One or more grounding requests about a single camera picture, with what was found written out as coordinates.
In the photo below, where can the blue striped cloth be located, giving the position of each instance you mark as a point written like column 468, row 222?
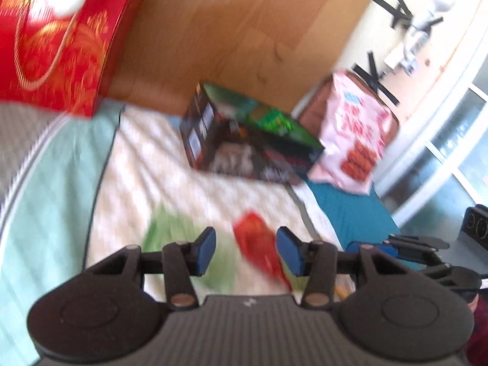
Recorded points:
column 343, row 213

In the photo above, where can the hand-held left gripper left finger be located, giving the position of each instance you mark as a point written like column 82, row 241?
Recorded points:
column 204, row 251

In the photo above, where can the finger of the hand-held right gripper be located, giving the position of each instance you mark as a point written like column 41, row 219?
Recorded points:
column 375, row 248
column 453, row 276

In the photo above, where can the wooden headboard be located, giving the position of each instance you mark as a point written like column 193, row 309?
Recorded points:
column 228, row 26

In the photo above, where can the white power strip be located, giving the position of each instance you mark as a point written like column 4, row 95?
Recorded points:
column 398, row 59

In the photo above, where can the black tape cross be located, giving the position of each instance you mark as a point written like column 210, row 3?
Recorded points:
column 375, row 78
column 398, row 7

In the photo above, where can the white window frame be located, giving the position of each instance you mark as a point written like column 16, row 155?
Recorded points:
column 419, row 148

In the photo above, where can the white gooseneck lamp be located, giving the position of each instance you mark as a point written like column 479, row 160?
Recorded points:
column 427, row 15

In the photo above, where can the dark cardboard box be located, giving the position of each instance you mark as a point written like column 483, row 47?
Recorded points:
column 225, row 152

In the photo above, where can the grey cloth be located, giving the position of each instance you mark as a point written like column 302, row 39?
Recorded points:
column 19, row 141

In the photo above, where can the red snack packet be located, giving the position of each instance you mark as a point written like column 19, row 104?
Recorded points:
column 255, row 240

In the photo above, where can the red gift box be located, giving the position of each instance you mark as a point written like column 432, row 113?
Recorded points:
column 57, row 53

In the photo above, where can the green snack packet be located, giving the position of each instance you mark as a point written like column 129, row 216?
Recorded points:
column 274, row 120
column 171, row 228

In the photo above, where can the pink snack bag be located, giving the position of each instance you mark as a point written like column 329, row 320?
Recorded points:
column 354, row 129

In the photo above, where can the cream checkered blanket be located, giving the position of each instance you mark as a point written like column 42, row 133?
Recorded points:
column 145, row 160

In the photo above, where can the mint green bed sheet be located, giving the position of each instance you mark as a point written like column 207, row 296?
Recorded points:
column 57, row 198

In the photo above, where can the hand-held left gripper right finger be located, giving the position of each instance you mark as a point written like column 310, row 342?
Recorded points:
column 289, row 249

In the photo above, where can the dark red cloth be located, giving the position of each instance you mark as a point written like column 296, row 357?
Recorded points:
column 480, row 335

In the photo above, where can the brown cushion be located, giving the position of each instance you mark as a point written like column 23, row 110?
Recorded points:
column 310, row 110

